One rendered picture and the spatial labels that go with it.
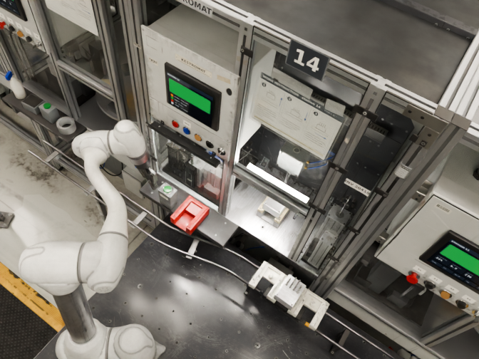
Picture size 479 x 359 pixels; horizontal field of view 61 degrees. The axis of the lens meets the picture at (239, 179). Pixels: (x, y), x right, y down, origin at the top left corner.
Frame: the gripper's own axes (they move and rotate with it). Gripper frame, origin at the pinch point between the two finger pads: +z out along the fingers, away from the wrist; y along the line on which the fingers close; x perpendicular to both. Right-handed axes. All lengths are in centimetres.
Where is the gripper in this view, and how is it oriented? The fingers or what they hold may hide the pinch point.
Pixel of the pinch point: (152, 184)
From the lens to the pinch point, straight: 198.5
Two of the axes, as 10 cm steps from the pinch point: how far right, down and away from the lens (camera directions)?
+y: -8.1, -4.3, 4.1
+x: -5.8, 7.0, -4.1
